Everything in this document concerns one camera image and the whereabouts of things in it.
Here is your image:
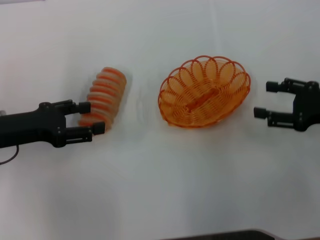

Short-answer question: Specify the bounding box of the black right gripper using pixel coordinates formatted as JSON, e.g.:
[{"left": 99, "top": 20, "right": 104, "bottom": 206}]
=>
[{"left": 253, "top": 77, "right": 320, "bottom": 133}]

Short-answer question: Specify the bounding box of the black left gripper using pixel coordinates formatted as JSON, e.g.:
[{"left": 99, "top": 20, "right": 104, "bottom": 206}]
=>
[{"left": 0, "top": 99, "right": 106, "bottom": 149}]

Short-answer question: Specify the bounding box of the orange striped shrimp toy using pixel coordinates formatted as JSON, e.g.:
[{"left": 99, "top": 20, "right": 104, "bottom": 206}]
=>
[{"left": 77, "top": 66, "right": 128, "bottom": 134}]

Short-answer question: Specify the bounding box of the orange wire basket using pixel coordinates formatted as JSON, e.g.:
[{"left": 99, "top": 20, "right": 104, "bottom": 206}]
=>
[{"left": 157, "top": 55, "right": 252, "bottom": 129}]

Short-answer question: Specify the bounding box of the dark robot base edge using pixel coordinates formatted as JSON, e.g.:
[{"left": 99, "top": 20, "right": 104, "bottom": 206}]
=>
[{"left": 164, "top": 228, "right": 284, "bottom": 240}]

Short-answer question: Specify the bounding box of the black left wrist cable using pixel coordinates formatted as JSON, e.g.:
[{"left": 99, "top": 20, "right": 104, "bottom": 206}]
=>
[{"left": 0, "top": 144, "right": 21, "bottom": 166}]

